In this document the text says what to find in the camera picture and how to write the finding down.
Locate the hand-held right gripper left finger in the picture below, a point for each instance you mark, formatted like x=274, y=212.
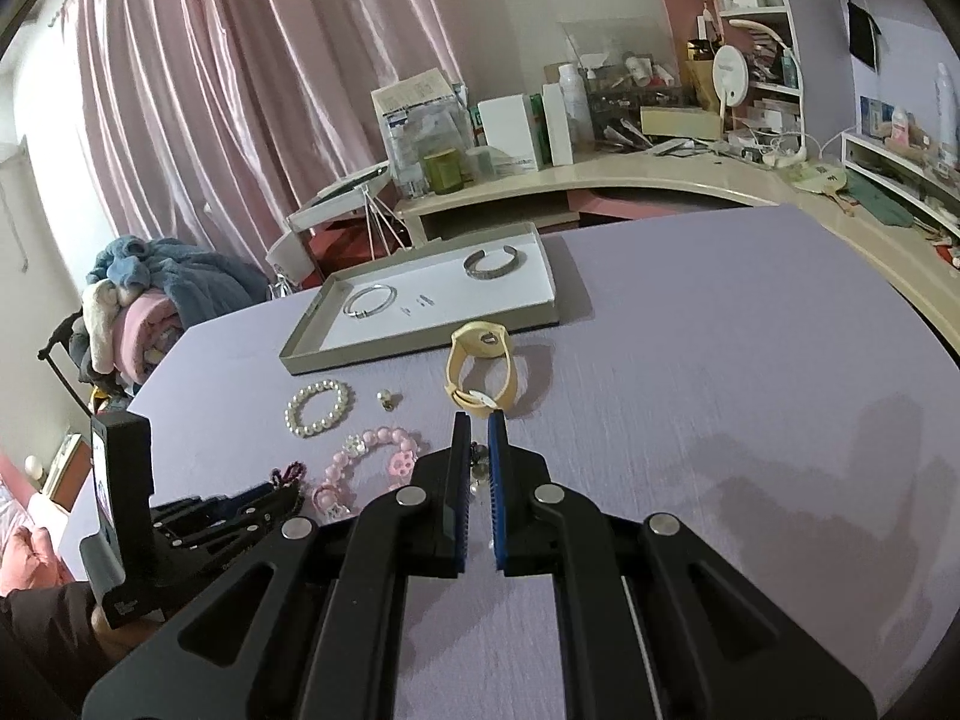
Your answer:
x=462, y=495

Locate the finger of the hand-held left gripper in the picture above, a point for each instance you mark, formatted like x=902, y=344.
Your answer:
x=217, y=504
x=210, y=536

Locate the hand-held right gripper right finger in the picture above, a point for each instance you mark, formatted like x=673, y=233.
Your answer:
x=496, y=495

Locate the small pearl earring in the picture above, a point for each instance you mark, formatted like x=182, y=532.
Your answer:
x=387, y=397

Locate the yellow wrist watch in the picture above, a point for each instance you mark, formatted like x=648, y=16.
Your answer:
x=465, y=331

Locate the grey cardboard tray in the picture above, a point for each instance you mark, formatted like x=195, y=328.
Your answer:
x=450, y=315

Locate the person's left forearm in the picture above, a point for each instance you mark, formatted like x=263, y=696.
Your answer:
x=45, y=637

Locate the pink folded blanket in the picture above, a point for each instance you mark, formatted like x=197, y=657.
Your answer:
x=146, y=337

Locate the black metal rack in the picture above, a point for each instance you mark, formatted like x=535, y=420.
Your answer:
x=60, y=345

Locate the cream cloth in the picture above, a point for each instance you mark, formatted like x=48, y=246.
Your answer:
x=97, y=315

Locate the thin silver bangle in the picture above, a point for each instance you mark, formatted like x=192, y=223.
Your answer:
x=358, y=305

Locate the blue fleece blanket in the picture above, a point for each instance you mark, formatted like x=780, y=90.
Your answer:
x=195, y=270

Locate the white flat device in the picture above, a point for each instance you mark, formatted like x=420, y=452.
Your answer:
x=337, y=199

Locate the green glass jar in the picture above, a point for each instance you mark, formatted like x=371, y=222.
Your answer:
x=441, y=174

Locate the clear plastic jar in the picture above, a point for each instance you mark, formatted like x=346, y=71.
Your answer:
x=480, y=163

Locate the beige curved desk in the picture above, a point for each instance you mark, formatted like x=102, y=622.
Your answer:
x=675, y=180

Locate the large white box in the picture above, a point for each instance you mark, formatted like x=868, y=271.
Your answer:
x=510, y=131

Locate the tall white box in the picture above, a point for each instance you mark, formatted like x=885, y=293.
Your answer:
x=556, y=124

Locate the green box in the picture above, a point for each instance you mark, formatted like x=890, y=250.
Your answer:
x=535, y=116

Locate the clear bag of papers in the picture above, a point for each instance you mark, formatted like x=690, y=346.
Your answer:
x=420, y=112

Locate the white spray bottle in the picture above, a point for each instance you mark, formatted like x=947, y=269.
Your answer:
x=574, y=101

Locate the pink curtain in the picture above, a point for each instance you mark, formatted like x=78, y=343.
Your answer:
x=225, y=90

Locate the beige flat box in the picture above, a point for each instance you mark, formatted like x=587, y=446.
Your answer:
x=679, y=122

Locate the clear acrylic organizer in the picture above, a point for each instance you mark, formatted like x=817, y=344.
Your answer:
x=637, y=67

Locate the green paper hand fan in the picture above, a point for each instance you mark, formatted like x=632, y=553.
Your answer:
x=817, y=178

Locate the round white mirror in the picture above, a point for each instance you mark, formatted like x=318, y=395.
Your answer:
x=730, y=76

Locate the dark green cloth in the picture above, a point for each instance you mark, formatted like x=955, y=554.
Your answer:
x=881, y=206

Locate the white desk lamp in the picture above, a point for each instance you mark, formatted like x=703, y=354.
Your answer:
x=795, y=75

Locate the low white shelf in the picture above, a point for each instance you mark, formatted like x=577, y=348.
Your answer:
x=900, y=172

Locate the white pump bottle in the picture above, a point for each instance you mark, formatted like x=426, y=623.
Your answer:
x=946, y=112

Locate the black hanging bag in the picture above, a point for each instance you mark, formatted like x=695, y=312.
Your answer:
x=864, y=30

